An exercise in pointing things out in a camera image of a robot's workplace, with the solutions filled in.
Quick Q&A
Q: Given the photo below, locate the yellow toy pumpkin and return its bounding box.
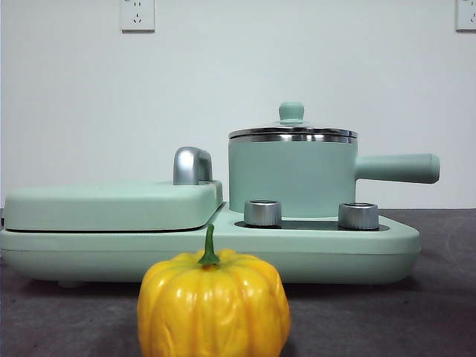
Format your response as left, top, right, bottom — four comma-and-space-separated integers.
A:
136, 222, 292, 357

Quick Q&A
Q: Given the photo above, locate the glass lid with green knob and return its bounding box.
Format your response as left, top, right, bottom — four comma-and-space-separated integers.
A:
228, 101, 359, 144

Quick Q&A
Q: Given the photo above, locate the mint green cooker base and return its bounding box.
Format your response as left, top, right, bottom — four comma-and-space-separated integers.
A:
0, 206, 422, 289

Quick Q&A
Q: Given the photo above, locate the mint green pot with handle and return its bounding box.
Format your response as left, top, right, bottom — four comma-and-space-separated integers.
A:
227, 134, 441, 219

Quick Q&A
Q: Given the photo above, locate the silver control knob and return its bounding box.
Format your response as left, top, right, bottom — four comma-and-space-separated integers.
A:
243, 199, 283, 228
338, 202, 380, 230

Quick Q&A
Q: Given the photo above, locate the white wall socket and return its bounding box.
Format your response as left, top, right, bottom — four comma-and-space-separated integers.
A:
455, 0, 476, 33
120, 0, 155, 33

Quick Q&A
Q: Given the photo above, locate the mint green cover, silver handle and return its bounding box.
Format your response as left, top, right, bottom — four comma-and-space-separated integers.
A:
3, 147, 225, 233

